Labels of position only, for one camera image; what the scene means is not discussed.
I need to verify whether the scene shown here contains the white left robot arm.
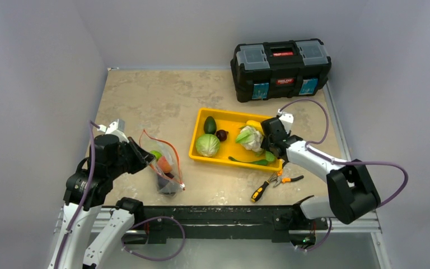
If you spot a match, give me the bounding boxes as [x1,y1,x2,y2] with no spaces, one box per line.
[48,134,155,268]

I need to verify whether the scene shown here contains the yellow black screwdriver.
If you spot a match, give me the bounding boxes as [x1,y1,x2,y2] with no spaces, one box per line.
[250,173,278,203]

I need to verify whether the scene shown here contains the white cauliflower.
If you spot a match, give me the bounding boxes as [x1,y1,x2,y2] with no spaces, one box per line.
[235,126,264,154]

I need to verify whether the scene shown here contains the dark red plum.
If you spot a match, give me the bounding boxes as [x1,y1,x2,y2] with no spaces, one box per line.
[215,129,228,142]

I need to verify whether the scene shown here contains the black plastic toolbox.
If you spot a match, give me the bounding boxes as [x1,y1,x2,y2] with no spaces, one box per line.
[230,39,332,103]

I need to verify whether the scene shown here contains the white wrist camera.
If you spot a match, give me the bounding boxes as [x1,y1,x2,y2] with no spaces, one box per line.
[96,119,129,142]
[277,110,294,135]

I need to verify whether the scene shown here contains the orange handled pliers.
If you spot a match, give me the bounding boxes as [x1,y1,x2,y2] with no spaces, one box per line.
[269,162,304,188]

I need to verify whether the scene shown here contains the yellow plastic tray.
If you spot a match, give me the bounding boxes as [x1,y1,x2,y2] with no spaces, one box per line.
[189,108,282,172]

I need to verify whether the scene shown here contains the green cabbage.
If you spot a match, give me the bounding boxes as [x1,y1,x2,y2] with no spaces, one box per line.
[195,134,221,157]

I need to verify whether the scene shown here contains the yellow banana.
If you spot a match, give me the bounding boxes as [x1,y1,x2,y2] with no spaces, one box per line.
[246,120,263,133]

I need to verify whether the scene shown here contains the purple eggplant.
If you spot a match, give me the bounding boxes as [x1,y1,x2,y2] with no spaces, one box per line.
[157,176,179,196]

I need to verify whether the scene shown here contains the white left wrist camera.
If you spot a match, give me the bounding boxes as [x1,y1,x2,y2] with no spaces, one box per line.
[96,119,129,142]

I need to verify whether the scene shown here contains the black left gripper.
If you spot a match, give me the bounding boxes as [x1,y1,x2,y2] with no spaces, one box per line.
[108,135,155,178]

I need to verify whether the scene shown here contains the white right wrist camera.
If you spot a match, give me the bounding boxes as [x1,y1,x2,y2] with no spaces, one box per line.
[277,110,294,135]

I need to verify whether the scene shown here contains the clear orange zip bag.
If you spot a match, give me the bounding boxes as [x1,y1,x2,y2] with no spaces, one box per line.
[138,129,185,197]

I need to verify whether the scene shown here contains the dark green avocado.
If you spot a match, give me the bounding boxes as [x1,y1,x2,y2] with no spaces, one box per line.
[203,116,217,135]

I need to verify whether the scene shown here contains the black metal base frame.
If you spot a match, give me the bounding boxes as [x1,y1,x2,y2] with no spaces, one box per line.
[53,202,382,246]

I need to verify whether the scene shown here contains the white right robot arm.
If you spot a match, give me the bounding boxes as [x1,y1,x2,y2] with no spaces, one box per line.
[261,117,381,228]

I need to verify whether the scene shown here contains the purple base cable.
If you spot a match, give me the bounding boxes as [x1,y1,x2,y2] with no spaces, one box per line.
[295,219,333,252]
[121,216,185,262]

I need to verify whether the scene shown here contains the red peach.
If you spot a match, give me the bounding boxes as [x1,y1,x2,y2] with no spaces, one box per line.
[157,156,172,174]

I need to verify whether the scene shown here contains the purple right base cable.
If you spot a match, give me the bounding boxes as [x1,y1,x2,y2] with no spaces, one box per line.
[295,219,333,252]

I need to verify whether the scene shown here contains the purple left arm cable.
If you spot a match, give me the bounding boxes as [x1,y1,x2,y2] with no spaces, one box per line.
[53,120,101,269]

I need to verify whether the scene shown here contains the small green ball vegetable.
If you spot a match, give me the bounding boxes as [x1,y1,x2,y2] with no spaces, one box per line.
[150,150,162,160]

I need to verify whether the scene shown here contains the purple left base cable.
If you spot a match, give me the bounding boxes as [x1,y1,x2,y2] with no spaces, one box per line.
[121,216,185,262]

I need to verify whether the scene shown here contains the green pepper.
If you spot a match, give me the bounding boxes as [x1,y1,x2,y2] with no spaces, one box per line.
[265,151,277,163]

